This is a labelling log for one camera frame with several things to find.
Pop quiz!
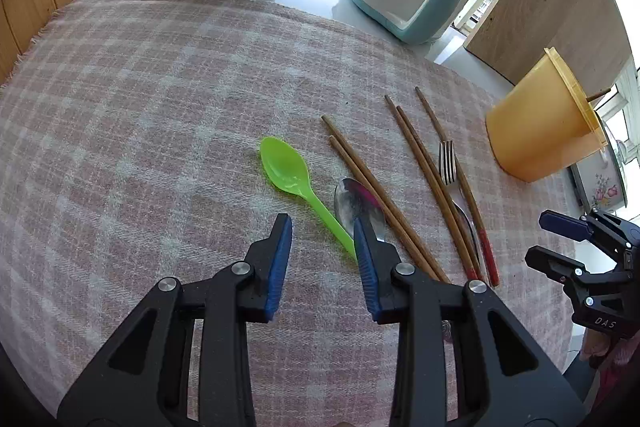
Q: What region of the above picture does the metal fork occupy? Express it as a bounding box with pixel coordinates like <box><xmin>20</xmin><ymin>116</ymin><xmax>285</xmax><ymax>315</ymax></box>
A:
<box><xmin>438</xmin><ymin>140</ymin><xmax>482</xmax><ymax>270</ymax></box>

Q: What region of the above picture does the pink plaid cloth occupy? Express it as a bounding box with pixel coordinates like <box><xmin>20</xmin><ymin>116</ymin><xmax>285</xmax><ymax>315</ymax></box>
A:
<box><xmin>0</xmin><ymin>0</ymin><xmax>581</xmax><ymax>427</ymax></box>

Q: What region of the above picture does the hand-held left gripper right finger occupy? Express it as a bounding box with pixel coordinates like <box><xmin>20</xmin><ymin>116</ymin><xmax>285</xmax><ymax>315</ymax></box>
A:
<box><xmin>352</xmin><ymin>218</ymin><xmax>586</xmax><ymax>427</ymax></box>

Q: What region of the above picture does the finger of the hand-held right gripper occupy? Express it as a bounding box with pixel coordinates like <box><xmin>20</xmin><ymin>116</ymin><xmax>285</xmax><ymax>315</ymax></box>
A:
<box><xmin>539</xmin><ymin>208</ymin><xmax>640</xmax><ymax>253</ymax></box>
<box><xmin>525</xmin><ymin>245</ymin><xmax>592</xmax><ymax>293</ymax></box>

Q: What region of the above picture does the green plastic spoon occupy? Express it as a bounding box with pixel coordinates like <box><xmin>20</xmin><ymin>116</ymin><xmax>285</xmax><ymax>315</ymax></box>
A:
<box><xmin>259</xmin><ymin>136</ymin><xmax>358</xmax><ymax>260</ymax></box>

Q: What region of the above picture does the floral enamel basin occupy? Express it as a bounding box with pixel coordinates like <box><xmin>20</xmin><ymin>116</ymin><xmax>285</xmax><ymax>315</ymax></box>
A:
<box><xmin>570</xmin><ymin>142</ymin><xmax>628</xmax><ymax>210</ymax></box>

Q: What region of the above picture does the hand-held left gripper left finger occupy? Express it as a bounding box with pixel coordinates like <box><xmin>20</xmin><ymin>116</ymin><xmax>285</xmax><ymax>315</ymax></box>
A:
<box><xmin>57</xmin><ymin>213</ymin><xmax>293</xmax><ymax>427</ymax></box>

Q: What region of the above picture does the yellow plastic container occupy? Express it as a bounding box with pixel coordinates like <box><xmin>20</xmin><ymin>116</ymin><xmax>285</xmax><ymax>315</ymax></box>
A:
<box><xmin>485</xmin><ymin>48</ymin><xmax>610</xmax><ymax>184</ymax></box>

